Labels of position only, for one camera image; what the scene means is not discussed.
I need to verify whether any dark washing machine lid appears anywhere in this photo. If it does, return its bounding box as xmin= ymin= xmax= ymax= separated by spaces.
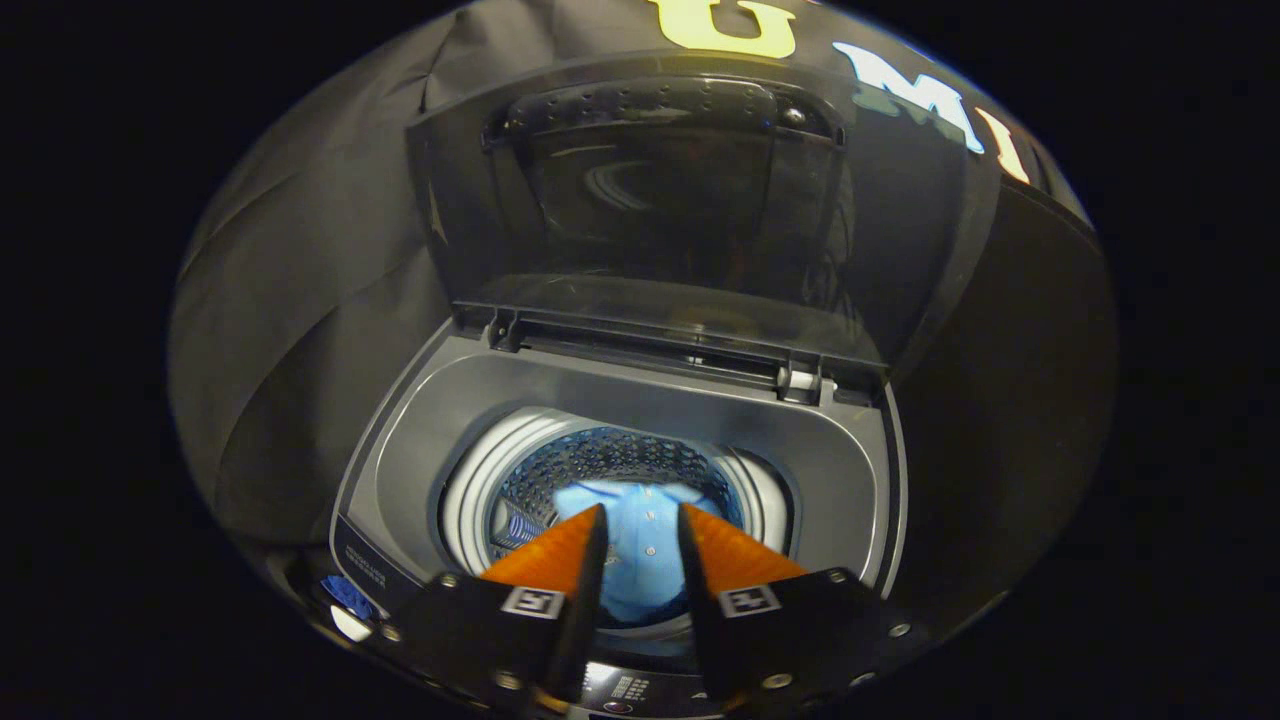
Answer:
xmin=405 ymin=50 xmax=1007 ymax=403

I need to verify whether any black backdrop cloth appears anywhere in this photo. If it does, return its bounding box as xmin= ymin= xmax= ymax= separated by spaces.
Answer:
xmin=168 ymin=0 xmax=1096 ymax=561

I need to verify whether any light blue polo shirt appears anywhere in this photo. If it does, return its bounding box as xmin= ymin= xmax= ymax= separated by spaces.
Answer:
xmin=553 ymin=480 xmax=737 ymax=627

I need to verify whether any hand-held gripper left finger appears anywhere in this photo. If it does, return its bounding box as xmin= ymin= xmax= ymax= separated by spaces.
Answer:
xmin=375 ymin=503 xmax=609 ymax=716

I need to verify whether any dark grey washing machine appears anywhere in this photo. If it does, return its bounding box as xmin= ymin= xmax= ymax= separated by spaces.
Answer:
xmin=328 ymin=318 xmax=909 ymax=720

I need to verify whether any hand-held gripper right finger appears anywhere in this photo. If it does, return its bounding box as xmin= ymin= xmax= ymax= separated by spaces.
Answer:
xmin=677 ymin=503 xmax=931 ymax=706

